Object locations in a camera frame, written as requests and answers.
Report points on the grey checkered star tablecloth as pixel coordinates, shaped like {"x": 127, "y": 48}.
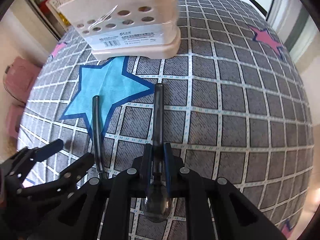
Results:
{"x": 233, "y": 109}

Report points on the black handled steel spoon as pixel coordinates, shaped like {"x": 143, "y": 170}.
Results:
{"x": 156, "y": 205}

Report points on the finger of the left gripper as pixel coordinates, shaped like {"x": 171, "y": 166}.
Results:
{"x": 47, "y": 151}
{"x": 76, "y": 171}

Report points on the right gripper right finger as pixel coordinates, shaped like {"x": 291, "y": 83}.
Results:
{"x": 214, "y": 209}

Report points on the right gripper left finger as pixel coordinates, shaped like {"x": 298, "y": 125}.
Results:
{"x": 100, "y": 209}

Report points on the pink chair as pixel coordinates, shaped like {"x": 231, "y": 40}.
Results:
{"x": 19, "y": 79}

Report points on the beige plastic utensil holder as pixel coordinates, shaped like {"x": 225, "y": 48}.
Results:
{"x": 112, "y": 28}

